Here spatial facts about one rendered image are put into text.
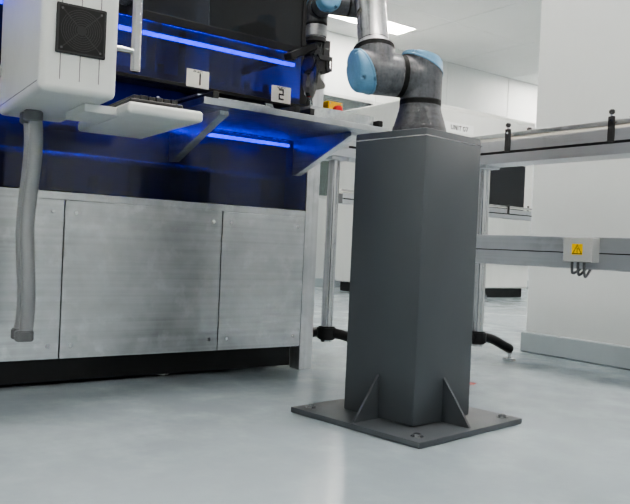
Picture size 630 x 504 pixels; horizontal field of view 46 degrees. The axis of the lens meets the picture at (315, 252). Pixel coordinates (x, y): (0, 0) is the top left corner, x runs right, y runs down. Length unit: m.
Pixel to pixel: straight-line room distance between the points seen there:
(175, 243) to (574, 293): 1.92
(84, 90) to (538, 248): 1.85
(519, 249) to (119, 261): 1.56
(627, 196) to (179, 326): 2.02
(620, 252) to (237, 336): 1.38
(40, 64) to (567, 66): 2.60
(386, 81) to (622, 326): 1.86
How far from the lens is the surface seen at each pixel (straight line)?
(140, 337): 2.52
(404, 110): 2.09
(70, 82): 1.86
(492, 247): 3.16
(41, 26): 1.88
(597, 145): 2.89
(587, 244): 2.84
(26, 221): 2.13
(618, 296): 3.52
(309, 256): 2.83
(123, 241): 2.47
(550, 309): 3.72
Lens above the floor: 0.47
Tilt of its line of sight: level
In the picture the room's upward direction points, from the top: 3 degrees clockwise
